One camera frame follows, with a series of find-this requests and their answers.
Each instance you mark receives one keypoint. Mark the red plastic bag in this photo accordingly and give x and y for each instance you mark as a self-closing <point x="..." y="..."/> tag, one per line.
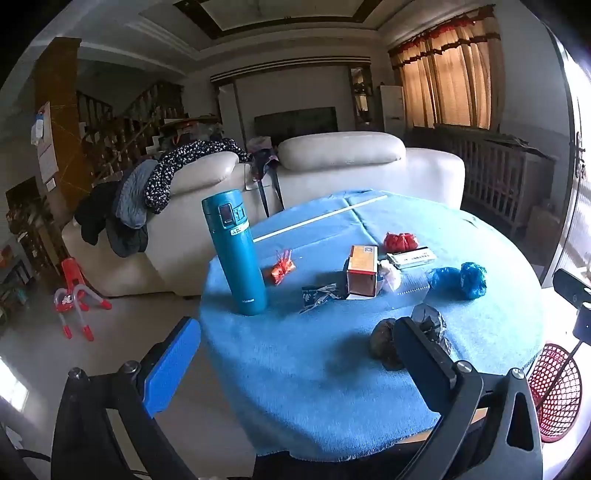
<point x="400" y="242"/>

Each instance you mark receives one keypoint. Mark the dark grey garment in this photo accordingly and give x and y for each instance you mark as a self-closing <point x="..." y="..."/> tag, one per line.
<point x="129" y="240"/>

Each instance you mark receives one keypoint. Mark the red wrapper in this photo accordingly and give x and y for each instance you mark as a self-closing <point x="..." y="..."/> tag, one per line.
<point x="281" y="270"/>

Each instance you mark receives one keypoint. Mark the clear plastic bag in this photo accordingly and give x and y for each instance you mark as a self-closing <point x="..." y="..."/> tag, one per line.
<point x="413" y="288"/>

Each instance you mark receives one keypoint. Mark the cream leather sofa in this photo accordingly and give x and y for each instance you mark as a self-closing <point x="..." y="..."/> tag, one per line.
<point x="341" y="157"/>

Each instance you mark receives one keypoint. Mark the orange window curtain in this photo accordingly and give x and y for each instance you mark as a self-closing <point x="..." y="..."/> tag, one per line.
<point x="443" y="78"/>

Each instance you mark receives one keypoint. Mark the orange cardboard box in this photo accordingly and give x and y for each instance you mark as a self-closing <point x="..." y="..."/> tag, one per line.
<point x="362" y="267"/>

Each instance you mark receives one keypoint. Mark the blue plastic bag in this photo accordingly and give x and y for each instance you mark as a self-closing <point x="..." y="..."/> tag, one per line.
<point x="473" y="279"/>
<point x="443" y="278"/>

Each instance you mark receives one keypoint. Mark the brown entrance door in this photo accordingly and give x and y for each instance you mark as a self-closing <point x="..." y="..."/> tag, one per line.
<point x="577" y="161"/>

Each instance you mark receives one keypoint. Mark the white wall papers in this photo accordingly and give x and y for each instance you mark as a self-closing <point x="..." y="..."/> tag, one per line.
<point x="44" y="138"/>

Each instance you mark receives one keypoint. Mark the grey foil wrapper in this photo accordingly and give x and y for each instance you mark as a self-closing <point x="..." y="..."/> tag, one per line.
<point x="429" y="318"/>

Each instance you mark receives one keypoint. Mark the dark cluttered shelf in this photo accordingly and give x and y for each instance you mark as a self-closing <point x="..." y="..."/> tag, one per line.
<point x="23" y="240"/>

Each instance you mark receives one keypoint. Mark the white standing air conditioner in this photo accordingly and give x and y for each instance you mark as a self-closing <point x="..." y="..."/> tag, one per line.
<point x="392" y="110"/>

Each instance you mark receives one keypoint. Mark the small brown cardboard box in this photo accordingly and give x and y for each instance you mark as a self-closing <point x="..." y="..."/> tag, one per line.
<point x="542" y="224"/>

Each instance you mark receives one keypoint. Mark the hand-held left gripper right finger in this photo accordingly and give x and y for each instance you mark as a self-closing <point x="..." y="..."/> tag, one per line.
<point x="425" y="364"/>

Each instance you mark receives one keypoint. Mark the long white box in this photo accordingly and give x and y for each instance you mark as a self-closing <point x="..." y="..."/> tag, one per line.
<point x="411" y="259"/>

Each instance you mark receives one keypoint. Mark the black white floral garment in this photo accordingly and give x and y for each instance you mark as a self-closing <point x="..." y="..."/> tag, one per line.
<point x="184" y="157"/>

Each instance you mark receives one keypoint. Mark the dark display cabinet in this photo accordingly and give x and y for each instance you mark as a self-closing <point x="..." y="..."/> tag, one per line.
<point x="361" y="92"/>

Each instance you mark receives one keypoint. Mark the wooden staircase railing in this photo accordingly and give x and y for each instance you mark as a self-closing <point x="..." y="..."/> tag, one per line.
<point x="124" y="129"/>

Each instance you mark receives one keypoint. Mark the thin white stick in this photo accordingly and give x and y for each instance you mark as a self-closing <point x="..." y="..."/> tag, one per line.
<point x="318" y="218"/>

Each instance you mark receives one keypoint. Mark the grey blue garment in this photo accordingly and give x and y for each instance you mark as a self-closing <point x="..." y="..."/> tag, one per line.
<point x="134" y="194"/>

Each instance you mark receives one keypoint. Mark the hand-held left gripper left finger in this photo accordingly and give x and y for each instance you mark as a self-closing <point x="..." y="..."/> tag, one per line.
<point x="171" y="364"/>

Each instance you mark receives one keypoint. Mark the grey wooden crib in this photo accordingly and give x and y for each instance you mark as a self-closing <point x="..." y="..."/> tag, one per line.
<point x="494" y="170"/>

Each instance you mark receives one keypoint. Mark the blue tablecloth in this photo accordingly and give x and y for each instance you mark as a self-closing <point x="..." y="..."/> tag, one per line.
<point x="300" y="369"/>

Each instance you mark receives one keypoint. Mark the white tissue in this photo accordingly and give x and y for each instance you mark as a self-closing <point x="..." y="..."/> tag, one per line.
<point x="390" y="274"/>

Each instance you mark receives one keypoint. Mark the brown ball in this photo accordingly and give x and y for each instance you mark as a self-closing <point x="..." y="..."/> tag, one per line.
<point x="383" y="344"/>

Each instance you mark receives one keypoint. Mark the teal thermos bottle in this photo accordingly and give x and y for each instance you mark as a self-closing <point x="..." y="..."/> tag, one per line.
<point x="235" y="258"/>

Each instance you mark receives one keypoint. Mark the black television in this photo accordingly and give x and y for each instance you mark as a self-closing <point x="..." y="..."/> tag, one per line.
<point x="295" y="122"/>

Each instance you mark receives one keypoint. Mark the red plastic mesh basket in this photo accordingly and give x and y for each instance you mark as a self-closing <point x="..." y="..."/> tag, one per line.
<point x="558" y="397"/>

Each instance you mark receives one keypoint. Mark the blue toothpaste box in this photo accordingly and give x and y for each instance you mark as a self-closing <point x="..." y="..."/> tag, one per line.
<point x="318" y="295"/>

